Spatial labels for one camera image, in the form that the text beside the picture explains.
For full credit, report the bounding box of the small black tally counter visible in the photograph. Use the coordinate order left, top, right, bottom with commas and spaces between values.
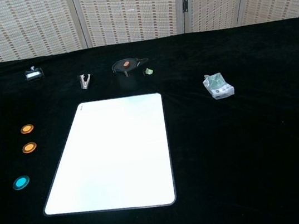
24, 65, 47, 83

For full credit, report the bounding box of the crumpled plastic wrapper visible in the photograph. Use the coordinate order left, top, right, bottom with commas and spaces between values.
202, 70, 236, 102

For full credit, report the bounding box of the orange round magnet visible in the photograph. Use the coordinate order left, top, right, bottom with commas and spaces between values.
21, 141, 38, 155
19, 123, 36, 135

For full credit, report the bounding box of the black velvet tablecloth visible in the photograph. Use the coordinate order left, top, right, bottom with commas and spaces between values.
0, 16, 299, 224

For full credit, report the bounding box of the small green clip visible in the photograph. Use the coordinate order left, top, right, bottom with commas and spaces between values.
142, 66, 155, 77

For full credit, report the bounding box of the black kettle with lid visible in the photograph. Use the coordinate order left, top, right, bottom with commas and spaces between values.
110, 55, 154, 93

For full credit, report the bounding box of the white rectangular board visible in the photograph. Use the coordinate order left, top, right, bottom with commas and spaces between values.
28, 90, 179, 224

